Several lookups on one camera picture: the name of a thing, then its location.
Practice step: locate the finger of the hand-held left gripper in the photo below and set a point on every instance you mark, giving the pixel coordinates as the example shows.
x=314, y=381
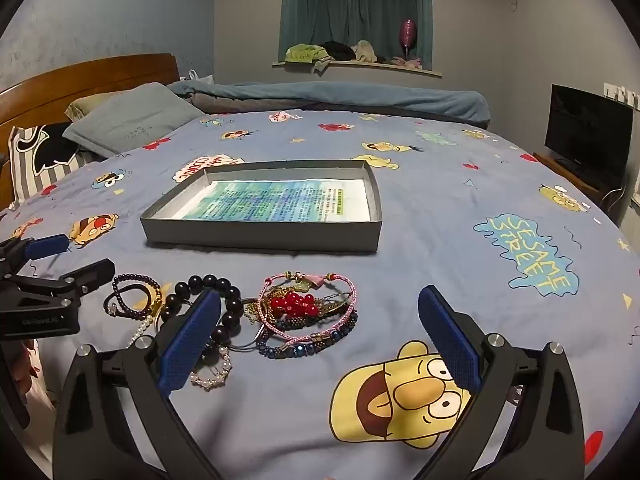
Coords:
x=47, y=246
x=85, y=277

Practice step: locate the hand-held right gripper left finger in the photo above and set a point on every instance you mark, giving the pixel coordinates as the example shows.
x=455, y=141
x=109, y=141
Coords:
x=190, y=345

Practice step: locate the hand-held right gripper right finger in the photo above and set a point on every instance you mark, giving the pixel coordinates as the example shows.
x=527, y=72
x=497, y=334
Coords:
x=450, y=340

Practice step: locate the silver bangle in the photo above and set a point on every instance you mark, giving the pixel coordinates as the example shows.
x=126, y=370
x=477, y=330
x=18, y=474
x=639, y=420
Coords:
x=248, y=345

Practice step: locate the grey cardboard box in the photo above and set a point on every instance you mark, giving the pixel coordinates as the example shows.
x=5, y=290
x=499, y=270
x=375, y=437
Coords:
x=260, y=240

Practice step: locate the person's left hand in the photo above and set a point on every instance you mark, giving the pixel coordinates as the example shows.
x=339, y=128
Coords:
x=26, y=366

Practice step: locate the blue cartoon printed bedsheet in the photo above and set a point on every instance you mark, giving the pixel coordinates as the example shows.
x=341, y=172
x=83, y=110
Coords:
x=450, y=260

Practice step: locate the black and white striped pillow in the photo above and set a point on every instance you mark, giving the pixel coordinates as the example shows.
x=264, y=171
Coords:
x=45, y=150

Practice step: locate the yellowish pillow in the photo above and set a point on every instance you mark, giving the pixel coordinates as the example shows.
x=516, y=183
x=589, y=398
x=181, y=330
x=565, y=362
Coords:
x=87, y=102

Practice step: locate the grey pillow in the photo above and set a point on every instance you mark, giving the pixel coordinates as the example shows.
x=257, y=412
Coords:
x=135, y=115

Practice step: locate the printed paper sheet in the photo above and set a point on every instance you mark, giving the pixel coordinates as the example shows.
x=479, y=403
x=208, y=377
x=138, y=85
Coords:
x=270, y=202

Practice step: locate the wooden headboard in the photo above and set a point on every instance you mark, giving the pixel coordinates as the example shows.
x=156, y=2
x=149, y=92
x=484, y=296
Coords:
x=100, y=70

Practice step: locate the wooden television stand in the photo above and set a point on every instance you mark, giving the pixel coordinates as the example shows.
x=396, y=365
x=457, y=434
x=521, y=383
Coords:
x=555, y=165

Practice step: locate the white plastic bag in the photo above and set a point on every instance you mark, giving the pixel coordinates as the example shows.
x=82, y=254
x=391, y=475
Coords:
x=200, y=77

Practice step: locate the grey blanket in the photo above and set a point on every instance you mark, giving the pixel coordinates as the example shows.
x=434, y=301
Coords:
x=235, y=102

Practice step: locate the black television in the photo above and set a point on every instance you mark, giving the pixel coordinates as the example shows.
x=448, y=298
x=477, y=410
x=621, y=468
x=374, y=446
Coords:
x=585, y=130

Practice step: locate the blue duvet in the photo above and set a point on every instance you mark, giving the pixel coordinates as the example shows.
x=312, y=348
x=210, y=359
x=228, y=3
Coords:
x=350, y=95

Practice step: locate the pink plush toy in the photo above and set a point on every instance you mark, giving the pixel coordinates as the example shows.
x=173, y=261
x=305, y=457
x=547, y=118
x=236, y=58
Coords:
x=412, y=64

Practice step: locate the window sill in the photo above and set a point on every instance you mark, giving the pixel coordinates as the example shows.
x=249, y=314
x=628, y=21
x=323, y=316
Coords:
x=360, y=67

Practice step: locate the beige cloth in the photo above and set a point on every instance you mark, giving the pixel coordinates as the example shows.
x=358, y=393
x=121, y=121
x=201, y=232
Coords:
x=364, y=51

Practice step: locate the black cloth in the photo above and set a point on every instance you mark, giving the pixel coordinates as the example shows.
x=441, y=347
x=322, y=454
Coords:
x=340, y=50

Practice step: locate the pink balloon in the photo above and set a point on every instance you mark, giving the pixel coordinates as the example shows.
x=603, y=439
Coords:
x=408, y=32

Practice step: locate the green cloth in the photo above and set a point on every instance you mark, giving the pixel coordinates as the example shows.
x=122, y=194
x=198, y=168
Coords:
x=305, y=53

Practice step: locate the teal curtain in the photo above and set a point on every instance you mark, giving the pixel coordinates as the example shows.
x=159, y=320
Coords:
x=350, y=10

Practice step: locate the white wall hook rack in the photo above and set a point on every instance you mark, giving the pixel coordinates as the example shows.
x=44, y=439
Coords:
x=620, y=94

